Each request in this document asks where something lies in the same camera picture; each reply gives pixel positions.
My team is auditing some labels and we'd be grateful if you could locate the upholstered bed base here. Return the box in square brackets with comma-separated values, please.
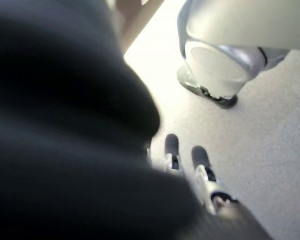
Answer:
[114, 0, 166, 52]

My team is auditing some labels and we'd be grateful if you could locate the silver left robot leg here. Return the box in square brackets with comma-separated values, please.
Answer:
[176, 0, 300, 100]

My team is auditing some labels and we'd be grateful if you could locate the black left robot foot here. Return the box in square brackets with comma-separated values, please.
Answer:
[176, 65, 239, 110]

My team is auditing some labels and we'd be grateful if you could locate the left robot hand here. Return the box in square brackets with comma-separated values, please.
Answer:
[0, 0, 273, 240]

